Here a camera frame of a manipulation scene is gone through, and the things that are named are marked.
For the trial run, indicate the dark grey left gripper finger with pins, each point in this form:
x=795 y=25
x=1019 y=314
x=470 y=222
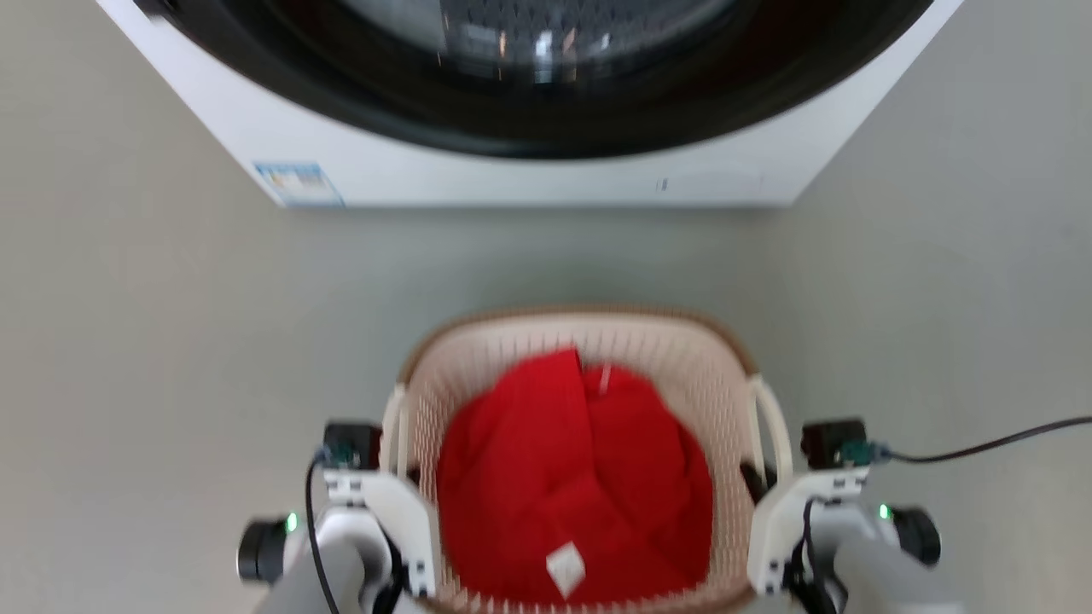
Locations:
x=414 y=476

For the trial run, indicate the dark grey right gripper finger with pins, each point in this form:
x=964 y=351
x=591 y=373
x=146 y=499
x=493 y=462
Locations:
x=754 y=483

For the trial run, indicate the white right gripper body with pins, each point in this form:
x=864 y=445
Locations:
x=781 y=520

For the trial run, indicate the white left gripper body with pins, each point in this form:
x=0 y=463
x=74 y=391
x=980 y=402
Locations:
x=399 y=512

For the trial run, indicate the cream plastic laundry basket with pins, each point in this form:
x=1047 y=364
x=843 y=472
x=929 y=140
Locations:
x=699 y=375

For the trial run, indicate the red garment with white tag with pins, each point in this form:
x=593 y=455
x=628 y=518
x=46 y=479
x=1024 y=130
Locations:
x=554 y=477

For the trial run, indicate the white front-load washing machine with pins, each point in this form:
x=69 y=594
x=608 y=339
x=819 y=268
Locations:
x=512 y=181

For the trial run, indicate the blue white energy label sticker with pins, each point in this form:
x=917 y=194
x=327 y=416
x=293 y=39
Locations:
x=299 y=183

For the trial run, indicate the black round washing machine door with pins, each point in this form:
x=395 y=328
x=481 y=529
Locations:
x=367 y=94

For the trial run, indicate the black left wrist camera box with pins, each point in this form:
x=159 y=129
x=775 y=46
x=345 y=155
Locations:
x=351 y=443

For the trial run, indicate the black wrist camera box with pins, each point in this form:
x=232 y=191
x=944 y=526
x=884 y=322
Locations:
x=351 y=443
x=832 y=442

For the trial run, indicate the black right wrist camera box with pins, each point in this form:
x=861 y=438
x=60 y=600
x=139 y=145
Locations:
x=832 y=442

